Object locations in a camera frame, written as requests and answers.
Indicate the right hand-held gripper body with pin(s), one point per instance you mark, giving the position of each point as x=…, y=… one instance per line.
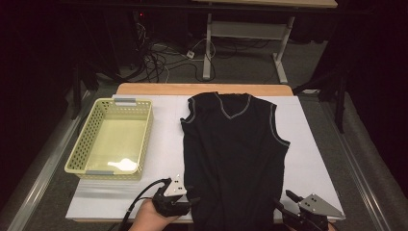
x=317, y=210

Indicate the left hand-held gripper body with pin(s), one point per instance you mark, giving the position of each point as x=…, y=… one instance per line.
x=171, y=199

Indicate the black sleeveless vest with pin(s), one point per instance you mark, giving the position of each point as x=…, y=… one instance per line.
x=234, y=154

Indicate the pale yellow plastic basket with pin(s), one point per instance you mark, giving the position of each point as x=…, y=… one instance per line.
x=112, y=141

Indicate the person's right hand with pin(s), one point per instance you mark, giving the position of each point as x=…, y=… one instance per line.
x=332, y=227

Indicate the person's left hand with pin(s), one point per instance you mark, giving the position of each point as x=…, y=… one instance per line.
x=150, y=218

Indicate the white table cover sheet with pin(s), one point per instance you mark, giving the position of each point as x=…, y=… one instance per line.
x=160, y=144

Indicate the black metal stand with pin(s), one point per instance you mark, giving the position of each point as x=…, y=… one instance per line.
x=77, y=93
x=340, y=102

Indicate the white power adapter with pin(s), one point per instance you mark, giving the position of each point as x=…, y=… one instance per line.
x=190, y=54

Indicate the white-framed desk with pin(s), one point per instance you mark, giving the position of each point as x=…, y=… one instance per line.
x=247, y=30

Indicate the metal floor rail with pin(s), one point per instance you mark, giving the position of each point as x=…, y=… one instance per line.
x=359, y=173
x=48, y=166

